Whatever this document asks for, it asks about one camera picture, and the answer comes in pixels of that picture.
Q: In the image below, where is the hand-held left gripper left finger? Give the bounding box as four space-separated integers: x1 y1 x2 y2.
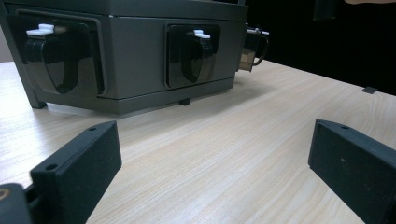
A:
29 120 123 224

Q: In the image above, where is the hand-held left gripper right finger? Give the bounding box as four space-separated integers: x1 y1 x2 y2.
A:
307 119 396 224

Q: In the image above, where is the black curtain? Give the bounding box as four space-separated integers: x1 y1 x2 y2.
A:
246 0 396 96

